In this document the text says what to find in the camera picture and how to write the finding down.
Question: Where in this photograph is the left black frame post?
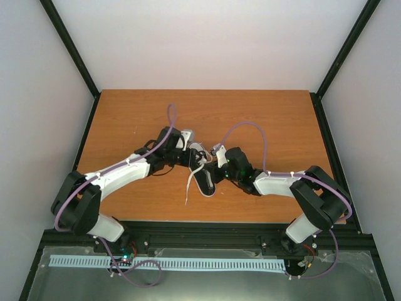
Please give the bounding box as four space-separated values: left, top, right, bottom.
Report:
39 0 101 97

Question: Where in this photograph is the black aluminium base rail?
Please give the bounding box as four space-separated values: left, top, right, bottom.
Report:
38 221 378 256

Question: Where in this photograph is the light blue slotted cable duct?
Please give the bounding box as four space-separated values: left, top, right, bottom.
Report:
48 255 286 273

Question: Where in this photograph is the white shoelace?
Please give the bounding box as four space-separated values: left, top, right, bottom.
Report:
185 172 202 204

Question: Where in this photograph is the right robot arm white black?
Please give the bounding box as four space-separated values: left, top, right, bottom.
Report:
207 145 352 255

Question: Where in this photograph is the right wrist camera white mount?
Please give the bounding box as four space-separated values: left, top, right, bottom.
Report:
211 144 227 168

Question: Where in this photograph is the right black frame post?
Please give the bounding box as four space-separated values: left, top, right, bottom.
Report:
315 0 382 97

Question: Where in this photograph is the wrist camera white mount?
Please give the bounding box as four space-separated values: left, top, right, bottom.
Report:
176 129 195 151
211 144 227 168

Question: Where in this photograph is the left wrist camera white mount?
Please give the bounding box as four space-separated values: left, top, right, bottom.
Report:
176 129 195 151

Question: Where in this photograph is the black frame post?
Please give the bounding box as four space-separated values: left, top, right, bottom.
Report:
39 0 101 97
315 0 382 97

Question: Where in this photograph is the black white canvas sneaker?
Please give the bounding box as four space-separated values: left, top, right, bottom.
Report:
189 142 216 197

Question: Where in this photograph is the small circuit board with led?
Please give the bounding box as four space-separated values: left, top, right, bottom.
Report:
121 246 137 263

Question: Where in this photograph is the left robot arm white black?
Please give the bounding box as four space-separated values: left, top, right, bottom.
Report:
51 127 209 253

